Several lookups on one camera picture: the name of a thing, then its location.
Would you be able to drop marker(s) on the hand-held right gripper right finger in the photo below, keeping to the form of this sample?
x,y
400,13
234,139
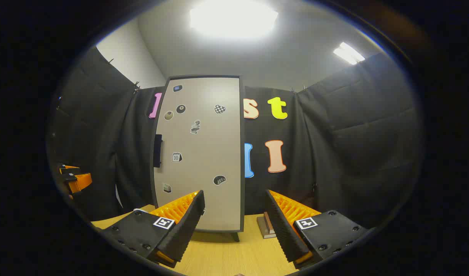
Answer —
x,y
284,230

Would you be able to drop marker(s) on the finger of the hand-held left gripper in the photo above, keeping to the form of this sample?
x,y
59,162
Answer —
x,y
67,168
81,181

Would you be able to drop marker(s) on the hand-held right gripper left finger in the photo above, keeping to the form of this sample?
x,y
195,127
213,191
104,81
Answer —
x,y
188,222

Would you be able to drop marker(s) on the beige cabinet door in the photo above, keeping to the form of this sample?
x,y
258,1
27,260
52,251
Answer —
x,y
203,153

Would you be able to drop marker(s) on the brown book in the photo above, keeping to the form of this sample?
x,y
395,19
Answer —
x,y
268,222

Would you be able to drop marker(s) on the black backdrop cloth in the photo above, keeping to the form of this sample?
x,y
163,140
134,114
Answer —
x,y
353,145

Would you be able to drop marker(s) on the narrow ceiling light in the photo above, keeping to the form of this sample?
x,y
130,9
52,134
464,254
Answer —
x,y
348,53

